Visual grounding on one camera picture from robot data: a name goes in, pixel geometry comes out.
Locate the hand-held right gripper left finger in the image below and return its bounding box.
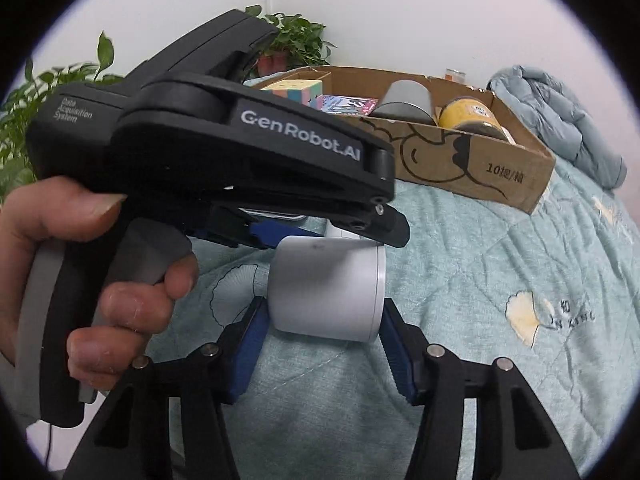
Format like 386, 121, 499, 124
62, 296, 273, 480

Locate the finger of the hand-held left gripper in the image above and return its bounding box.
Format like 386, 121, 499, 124
185, 202, 326, 251
320, 200, 411, 249

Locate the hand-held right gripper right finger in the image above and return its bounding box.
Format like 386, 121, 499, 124
380, 297, 583, 480

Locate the white handheld cylinder device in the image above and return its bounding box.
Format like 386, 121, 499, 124
267, 220, 387, 343

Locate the pastel puzzle cube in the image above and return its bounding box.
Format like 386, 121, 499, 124
260, 79, 323, 109

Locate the shallow cardboard box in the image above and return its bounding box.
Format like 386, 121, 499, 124
250, 65, 557, 216

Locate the silver metal cylinder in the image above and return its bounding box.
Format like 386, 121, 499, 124
374, 79, 435, 123

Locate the yellow label jar black lid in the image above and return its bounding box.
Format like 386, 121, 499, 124
437, 98, 516, 143

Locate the person's left hand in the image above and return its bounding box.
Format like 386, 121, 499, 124
0, 176, 198, 391

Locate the light green quilted blanket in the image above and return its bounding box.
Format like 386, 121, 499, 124
145, 160, 640, 480

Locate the colourful picture book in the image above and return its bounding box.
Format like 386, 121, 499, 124
315, 95, 378, 117

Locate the potted green plant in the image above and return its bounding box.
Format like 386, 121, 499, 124
244, 5, 337, 77

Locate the large leafy green plant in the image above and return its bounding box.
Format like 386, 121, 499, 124
0, 30, 126, 206

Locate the light blue puffer jacket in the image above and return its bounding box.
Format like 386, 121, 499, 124
487, 65, 628, 190

